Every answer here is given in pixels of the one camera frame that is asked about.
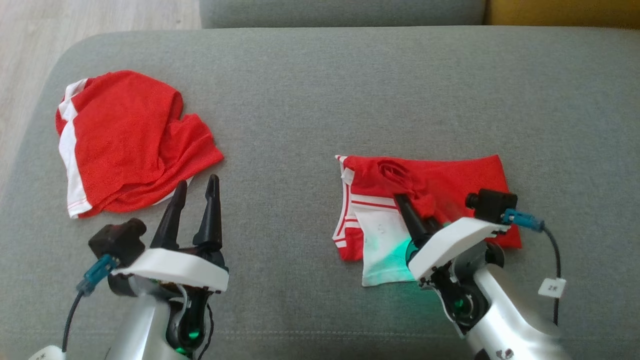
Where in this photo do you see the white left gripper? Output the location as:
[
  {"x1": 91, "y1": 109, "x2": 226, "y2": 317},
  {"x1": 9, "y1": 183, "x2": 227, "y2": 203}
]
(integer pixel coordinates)
[{"x1": 109, "y1": 174, "x2": 230, "y2": 293}]

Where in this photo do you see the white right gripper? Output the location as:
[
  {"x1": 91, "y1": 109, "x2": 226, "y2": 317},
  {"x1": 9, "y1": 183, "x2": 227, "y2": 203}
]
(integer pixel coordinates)
[{"x1": 393, "y1": 193, "x2": 511, "y2": 283}]

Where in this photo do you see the red white printed jersey garment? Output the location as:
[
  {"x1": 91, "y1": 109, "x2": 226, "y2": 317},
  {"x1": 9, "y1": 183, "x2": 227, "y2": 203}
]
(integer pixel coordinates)
[{"x1": 332, "y1": 154, "x2": 523, "y2": 288}]

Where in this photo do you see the red garment wide white stripe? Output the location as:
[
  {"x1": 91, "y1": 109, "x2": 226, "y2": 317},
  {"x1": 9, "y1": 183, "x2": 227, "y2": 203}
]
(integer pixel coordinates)
[{"x1": 55, "y1": 70, "x2": 225, "y2": 220}]

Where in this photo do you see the large grey sofa ottoman seat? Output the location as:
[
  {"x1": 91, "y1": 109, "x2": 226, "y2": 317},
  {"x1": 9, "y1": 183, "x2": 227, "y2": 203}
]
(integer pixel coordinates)
[{"x1": 0, "y1": 26, "x2": 640, "y2": 360}]

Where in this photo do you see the grey sofa seat cushion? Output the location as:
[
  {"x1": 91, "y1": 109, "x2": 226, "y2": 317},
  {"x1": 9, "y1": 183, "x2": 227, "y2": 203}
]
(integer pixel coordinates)
[{"x1": 199, "y1": 0, "x2": 487, "y2": 29}]

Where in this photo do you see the yellow sofa backrest cushion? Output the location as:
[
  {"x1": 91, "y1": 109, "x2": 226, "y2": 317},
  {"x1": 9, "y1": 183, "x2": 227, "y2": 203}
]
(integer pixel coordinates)
[{"x1": 482, "y1": 0, "x2": 640, "y2": 30}]

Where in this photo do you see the right camera cable blue connector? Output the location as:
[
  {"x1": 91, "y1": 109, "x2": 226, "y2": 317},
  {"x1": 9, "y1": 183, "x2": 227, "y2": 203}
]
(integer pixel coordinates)
[{"x1": 502, "y1": 209, "x2": 562, "y2": 326}]

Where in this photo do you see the camera cable blue connector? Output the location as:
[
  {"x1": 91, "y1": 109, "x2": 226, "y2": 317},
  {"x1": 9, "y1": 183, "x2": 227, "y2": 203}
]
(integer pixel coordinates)
[
  {"x1": 61, "y1": 254, "x2": 121, "y2": 353},
  {"x1": 502, "y1": 209, "x2": 562, "y2": 326}
]

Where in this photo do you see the left camera cable blue connector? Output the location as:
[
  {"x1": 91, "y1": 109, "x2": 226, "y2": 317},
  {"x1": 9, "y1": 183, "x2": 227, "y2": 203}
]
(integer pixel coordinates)
[{"x1": 61, "y1": 254, "x2": 121, "y2": 353}]

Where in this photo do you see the white cable label tag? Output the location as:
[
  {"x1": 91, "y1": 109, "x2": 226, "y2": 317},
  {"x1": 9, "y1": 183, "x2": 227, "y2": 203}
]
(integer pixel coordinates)
[
  {"x1": 538, "y1": 277, "x2": 567, "y2": 299},
  {"x1": 27, "y1": 345, "x2": 66, "y2": 360}
]

